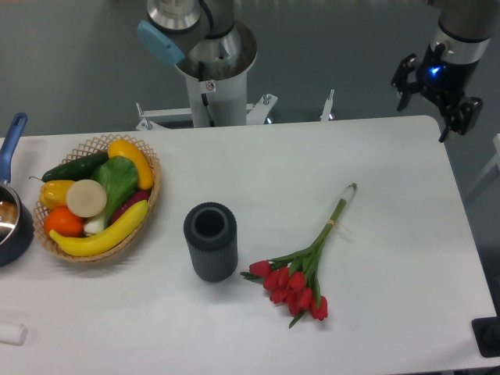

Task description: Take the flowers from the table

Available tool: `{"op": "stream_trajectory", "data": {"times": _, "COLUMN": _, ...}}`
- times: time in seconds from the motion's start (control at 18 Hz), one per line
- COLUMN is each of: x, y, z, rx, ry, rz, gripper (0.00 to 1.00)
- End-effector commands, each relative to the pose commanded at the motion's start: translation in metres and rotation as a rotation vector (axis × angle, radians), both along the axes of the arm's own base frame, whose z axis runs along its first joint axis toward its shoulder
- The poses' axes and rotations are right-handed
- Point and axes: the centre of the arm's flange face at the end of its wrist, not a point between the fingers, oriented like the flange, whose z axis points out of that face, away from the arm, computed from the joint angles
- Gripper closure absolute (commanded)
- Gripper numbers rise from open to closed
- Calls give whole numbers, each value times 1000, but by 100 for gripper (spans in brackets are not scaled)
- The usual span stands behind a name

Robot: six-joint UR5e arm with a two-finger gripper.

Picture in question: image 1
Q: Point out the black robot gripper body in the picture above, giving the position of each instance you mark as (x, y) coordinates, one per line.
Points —
(442, 82)

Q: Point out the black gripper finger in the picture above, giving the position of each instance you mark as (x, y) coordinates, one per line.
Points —
(461, 117)
(400, 81)

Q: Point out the red tulip bouquet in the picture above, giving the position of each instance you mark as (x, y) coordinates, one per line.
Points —
(293, 279)

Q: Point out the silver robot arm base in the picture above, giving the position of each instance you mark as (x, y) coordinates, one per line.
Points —
(201, 38)

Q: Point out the black device at edge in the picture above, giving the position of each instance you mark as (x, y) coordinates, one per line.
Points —
(486, 333)

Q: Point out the dark grey ribbed vase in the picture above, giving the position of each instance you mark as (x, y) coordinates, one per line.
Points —
(211, 233)

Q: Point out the purple eggplant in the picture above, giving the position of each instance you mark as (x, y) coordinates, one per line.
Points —
(134, 198)

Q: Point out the yellow squash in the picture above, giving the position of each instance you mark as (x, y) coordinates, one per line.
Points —
(128, 150)

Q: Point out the green lettuce leaf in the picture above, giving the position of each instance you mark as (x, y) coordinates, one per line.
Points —
(119, 177)

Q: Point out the yellow banana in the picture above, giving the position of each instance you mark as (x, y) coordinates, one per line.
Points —
(107, 239)

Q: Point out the green cucumber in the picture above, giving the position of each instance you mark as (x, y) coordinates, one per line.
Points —
(75, 170)

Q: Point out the beige round disc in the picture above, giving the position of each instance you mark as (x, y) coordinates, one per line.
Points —
(86, 198)

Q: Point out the yellow bell pepper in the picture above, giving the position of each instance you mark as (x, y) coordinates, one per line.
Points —
(53, 193)

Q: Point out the orange fruit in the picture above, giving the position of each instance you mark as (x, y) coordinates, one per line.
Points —
(64, 222)

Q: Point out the white cylinder object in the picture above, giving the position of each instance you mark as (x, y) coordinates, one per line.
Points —
(12, 333)

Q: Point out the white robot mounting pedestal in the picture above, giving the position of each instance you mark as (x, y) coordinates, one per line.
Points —
(213, 103)

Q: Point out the blue handled saucepan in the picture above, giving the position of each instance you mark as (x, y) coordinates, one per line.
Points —
(17, 227)

